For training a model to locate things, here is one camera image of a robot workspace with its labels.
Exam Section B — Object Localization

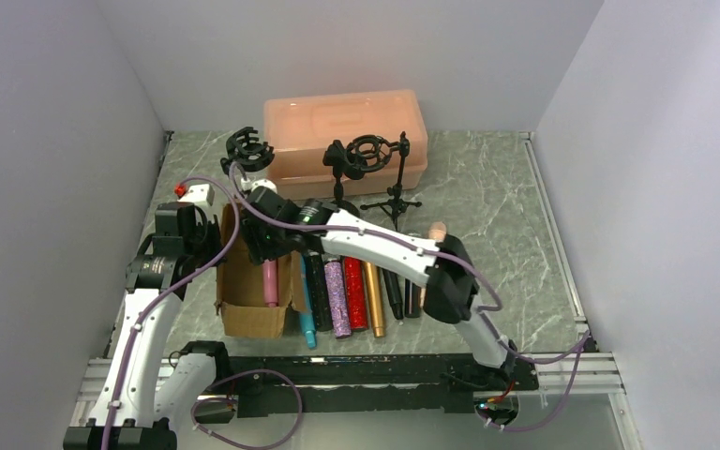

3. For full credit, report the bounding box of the pink microphone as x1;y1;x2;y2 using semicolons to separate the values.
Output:
262;261;278;308

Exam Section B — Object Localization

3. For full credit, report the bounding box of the black glitter microphone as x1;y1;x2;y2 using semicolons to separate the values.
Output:
303;253;333;332

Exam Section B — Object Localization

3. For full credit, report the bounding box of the brown cardboard box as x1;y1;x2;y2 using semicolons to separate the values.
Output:
215;236;308;339

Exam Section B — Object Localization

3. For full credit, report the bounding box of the blue plastic microphone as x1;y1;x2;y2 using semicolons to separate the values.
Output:
299;256;317;350

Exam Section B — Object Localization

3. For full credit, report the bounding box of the red glitter microphone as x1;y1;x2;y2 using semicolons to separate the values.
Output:
343;257;368;332

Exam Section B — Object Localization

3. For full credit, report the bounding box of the black shock mount round-base stand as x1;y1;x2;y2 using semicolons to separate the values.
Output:
220;127;275;192

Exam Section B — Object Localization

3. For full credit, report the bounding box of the purple glitter microphone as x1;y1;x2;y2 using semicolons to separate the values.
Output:
324;258;352;338

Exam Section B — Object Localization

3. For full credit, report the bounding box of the gold microphone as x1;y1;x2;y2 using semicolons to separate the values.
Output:
362;262;386;338

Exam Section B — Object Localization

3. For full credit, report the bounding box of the black clip round-base stand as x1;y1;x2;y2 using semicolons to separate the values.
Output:
322;140;363;216

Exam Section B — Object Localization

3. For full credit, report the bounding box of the slim black microphone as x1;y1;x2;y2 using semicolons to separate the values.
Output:
380;268;404;321

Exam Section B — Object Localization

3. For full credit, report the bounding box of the black tripod shock mount stand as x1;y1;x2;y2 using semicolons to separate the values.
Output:
345;131;422;231

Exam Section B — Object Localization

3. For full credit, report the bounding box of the black silver-head microphone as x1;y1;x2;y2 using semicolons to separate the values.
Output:
403;279;422;318

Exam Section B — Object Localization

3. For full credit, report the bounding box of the peach beige microphone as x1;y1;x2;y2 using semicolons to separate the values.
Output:
419;221;447;308

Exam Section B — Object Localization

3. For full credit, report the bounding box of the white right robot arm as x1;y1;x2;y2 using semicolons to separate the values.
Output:
238;187;511;368

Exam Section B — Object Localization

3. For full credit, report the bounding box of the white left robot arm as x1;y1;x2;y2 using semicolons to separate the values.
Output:
63;200;227;449

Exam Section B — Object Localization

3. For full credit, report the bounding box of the pink plastic storage box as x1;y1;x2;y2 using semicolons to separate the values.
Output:
263;89;428;200

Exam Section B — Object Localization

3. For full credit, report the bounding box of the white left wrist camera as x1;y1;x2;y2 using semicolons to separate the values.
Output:
175;183;215;209

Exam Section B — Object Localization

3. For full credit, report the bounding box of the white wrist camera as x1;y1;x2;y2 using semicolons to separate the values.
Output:
175;183;215;209
248;178;278;193

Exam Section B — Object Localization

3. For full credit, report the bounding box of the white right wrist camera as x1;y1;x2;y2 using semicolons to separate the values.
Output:
248;178;278;193

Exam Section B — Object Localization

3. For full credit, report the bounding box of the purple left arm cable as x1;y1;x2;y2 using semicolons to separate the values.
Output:
99;175;304;450

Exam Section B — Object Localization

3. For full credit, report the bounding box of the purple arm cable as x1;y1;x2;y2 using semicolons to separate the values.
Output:
228;162;591;434
99;175;304;450

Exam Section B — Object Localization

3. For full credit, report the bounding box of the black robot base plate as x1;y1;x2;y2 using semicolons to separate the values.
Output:
204;353;539;418

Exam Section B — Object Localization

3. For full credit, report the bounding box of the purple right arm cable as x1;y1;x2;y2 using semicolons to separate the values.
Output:
228;162;591;434

